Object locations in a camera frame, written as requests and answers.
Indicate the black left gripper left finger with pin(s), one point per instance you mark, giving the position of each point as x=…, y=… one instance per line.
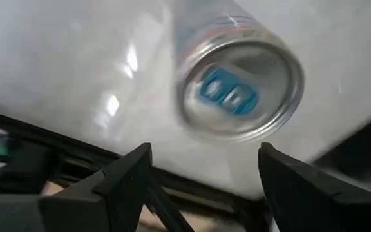
x=108, y=199

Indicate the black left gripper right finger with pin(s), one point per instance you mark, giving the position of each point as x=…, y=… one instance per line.
x=301, y=199

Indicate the blue silver Red Bull can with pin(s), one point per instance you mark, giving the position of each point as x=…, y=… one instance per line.
x=237, y=90

